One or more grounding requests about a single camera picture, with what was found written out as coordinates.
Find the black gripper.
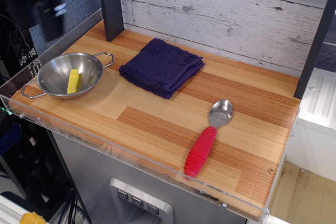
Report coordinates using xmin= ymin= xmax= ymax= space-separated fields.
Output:
xmin=3 ymin=0 xmax=66 ymax=41

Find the steel bowl with wire handles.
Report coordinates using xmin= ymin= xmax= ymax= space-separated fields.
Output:
xmin=21 ymin=52 xmax=114 ymax=99

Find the yellow ridged stick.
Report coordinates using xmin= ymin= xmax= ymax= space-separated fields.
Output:
xmin=67 ymin=69 xmax=79 ymax=94

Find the folded purple cloth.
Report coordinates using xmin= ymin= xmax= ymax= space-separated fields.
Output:
xmin=119 ymin=38 xmax=205 ymax=99

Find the clear acrylic table guard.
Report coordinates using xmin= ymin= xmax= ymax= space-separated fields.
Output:
xmin=1 ymin=22 xmax=300 ymax=223

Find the grey cabinet with button panel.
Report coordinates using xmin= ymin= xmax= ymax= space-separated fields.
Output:
xmin=50 ymin=132 xmax=247 ymax=223

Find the yellow object at bottom edge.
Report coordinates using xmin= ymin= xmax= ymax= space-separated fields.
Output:
xmin=19 ymin=212 xmax=47 ymax=224

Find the white ribbed box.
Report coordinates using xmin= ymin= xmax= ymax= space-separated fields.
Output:
xmin=285 ymin=68 xmax=335 ymax=180

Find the black crate with cables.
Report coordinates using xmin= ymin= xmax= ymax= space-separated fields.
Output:
xmin=1 ymin=14 xmax=42 ymax=84

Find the dark grey left post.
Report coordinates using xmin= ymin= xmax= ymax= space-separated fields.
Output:
xmin=100 ymin=0 xmax=124 ymax=41

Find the dark grey post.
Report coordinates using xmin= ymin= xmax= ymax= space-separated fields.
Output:
xmin=293 ymin=0 xmax=335 ymax=99
xmin=100 ymin=0 xmax=124 ymax=41

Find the spoon with red ribbed handle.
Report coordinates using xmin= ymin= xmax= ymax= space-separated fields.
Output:
xmin=184 ymin=100 xmax=234 ymax=177

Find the dark grey right post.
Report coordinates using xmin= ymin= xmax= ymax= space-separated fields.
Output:
xmin=293 ymin=0 xmax=335 ymax=99

